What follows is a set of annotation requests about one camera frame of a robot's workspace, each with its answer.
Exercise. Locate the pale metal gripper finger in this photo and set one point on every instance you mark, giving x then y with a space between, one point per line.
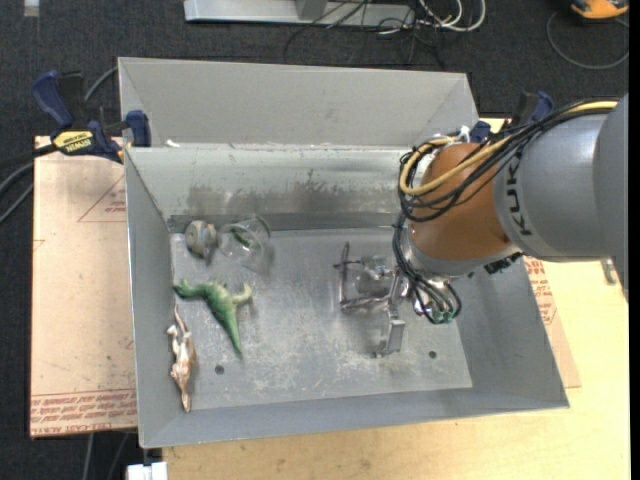
396 335
375 278

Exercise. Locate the grey metal bin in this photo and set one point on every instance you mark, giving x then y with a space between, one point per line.
300 348

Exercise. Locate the clear glass cup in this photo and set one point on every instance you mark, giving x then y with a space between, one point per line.
245 240

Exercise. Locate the green toy dinosaur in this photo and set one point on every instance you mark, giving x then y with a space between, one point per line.
222 303

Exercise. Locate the grey round shell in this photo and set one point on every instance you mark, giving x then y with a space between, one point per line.
197 235

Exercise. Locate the beige and brown toy dinosaur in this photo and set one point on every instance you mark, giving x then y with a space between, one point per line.
182 358

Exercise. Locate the brown cardboard board, red print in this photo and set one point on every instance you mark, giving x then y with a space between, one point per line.
75 293

